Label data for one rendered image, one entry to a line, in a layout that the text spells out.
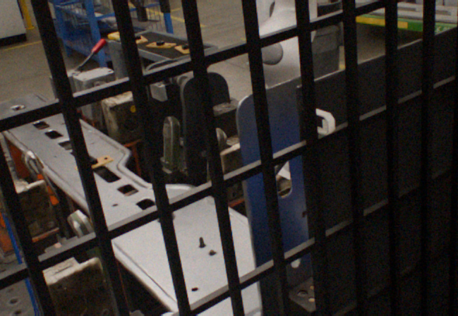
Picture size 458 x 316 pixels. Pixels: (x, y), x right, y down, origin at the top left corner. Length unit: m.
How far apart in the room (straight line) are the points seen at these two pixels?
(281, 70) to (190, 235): 0.54
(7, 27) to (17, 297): 6.73
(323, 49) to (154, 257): 3.27
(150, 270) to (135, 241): 0.10
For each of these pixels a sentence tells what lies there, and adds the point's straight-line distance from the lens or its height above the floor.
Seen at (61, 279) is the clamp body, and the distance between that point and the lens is 0.94.
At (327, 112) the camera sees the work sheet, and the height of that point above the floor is 1.44.
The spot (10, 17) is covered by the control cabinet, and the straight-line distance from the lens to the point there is 8.11.
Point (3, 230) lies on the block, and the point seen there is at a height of 0.78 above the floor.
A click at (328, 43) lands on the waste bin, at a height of 0.45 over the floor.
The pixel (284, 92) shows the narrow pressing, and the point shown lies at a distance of 0.64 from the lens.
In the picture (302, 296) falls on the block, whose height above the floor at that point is 1.08.
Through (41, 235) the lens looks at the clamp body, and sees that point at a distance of 1.30.
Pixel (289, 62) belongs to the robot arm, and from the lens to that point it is 1.39.
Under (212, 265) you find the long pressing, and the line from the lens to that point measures 0.94.
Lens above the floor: 1.54
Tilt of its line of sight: 25 degrees down
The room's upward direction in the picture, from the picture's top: 9 degrees counter-clockwise
